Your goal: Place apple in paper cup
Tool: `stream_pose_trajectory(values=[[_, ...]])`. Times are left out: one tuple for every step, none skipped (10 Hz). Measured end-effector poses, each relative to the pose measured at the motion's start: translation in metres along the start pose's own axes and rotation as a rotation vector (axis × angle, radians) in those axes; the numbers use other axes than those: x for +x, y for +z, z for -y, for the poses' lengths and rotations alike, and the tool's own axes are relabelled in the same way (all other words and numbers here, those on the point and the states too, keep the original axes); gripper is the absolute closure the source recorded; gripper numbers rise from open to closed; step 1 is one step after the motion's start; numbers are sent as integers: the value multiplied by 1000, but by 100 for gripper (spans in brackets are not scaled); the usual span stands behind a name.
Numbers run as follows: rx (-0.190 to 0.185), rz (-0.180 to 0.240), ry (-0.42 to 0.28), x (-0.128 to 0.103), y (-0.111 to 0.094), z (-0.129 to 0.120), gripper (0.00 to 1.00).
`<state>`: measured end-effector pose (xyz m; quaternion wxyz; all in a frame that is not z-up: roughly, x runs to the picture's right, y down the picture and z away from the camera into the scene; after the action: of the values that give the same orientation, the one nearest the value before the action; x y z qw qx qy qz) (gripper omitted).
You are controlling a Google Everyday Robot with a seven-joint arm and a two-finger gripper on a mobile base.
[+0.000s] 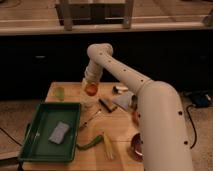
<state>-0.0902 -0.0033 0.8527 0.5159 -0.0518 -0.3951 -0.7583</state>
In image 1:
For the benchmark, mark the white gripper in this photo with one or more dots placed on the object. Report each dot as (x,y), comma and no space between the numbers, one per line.
(90,78)

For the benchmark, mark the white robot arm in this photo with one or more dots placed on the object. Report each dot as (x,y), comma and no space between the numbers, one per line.
(162,124)

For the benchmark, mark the white paper cup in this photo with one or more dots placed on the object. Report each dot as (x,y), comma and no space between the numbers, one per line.
(86,100)

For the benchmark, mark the small white black object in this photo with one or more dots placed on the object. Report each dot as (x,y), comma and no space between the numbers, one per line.
(119,89)

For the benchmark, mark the black brush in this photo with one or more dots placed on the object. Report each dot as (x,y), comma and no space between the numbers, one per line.
(108,104)

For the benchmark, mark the grey cloth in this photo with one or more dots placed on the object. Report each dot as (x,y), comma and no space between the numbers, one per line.
(123,100)

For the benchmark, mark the blue sponge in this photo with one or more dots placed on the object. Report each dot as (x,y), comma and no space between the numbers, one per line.
(59,133)

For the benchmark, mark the green chili pepper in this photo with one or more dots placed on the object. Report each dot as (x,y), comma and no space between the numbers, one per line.
(91,144)

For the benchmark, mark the yellow corn cob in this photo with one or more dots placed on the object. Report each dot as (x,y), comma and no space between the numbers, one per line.
(108,147)

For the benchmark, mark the dark red bowl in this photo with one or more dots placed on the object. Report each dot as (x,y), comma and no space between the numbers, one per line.
(135,147)

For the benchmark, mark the green plastic tray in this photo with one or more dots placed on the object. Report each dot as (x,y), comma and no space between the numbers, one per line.
(37,146)

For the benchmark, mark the blue device on floor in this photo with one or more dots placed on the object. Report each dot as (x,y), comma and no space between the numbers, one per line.
(200,99)

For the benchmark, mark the wooden chair frame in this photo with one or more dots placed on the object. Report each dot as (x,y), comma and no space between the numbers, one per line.
(71,13)

